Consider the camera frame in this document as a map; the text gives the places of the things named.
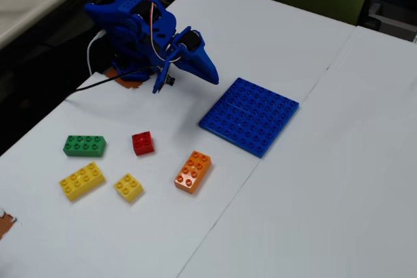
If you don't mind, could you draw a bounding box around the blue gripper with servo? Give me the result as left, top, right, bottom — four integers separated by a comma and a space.
167, 25, 220, 85

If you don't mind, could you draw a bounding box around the yellow 2x2 block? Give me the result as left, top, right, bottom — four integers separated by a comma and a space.
113, 173, 145, 204

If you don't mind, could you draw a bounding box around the red 2x2 block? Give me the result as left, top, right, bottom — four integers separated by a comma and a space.
131, 131, 155, 156

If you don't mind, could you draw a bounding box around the orange 2x4 block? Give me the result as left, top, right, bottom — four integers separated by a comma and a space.
174, 150, 212, 195

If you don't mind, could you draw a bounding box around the green 2x4 block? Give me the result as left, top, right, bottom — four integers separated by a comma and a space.
63, 135, 107, 158

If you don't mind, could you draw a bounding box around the yellow 2x4 block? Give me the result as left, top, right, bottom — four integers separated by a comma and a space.
59, 161, 106, 202

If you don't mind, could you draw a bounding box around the blue 8x8 baseplate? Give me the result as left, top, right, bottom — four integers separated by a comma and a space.
198, 77, 300, 159

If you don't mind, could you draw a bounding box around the brown tape patch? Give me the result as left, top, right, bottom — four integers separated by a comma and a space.
104, 66, 151, 90
0, 208, 18, 240

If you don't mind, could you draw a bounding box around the dark grey chair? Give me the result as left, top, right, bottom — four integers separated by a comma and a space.
357, 0, 417, 44

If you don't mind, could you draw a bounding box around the wrist camera on blue bracket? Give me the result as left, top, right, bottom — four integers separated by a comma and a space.
152, 50, 176, 94

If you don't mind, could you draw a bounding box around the black cable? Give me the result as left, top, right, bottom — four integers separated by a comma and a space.
64, 66, 158, 100

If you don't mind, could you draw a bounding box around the white cable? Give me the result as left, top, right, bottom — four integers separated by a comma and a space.
86, 29, 108, 76

